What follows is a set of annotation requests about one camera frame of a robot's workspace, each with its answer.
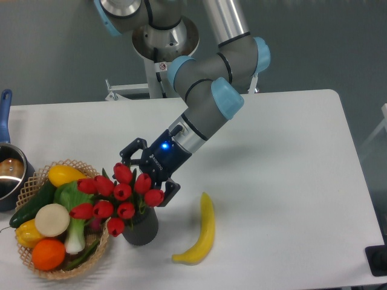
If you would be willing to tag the purple radish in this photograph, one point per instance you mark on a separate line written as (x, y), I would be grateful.
(95, 224)

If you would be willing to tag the green bean pod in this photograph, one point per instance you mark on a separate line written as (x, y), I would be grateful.
(84, 257)

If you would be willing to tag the green bok choy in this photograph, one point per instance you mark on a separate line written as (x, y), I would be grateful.
(79, 205)

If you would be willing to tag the red tulip bouquet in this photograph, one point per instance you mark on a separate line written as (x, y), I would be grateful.
(118, 200)

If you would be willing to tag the yellow banana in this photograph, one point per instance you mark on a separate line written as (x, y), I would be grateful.
(199, 251)

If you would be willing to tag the round beige bun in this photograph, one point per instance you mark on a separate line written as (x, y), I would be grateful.
(52, 220)

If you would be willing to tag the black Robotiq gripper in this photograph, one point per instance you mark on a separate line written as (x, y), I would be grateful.
(160, 160)

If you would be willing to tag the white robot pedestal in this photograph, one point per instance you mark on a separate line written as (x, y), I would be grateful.
(151, 78)

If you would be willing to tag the green cucumber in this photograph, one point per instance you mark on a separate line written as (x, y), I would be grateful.
(43, 197)

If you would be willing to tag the dark grey ribbed vase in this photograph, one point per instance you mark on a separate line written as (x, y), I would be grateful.
(143, 229)

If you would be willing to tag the woven wicker basket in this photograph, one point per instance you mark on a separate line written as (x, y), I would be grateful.
(29, 189)

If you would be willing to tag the blue handled saucepan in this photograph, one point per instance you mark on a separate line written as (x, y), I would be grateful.
(15, 167)

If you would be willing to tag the yellow bell pepper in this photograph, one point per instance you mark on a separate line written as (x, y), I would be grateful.
(27, 234)

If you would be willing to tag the black device at edge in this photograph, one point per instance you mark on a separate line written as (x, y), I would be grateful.
(376, 257)

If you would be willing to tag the yellow lemon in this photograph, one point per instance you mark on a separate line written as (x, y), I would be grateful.
(59, 175)

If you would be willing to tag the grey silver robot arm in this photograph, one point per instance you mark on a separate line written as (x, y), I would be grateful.
(162, 35)

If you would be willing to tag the orange fruit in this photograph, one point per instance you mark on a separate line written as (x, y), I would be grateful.
(48, 254)

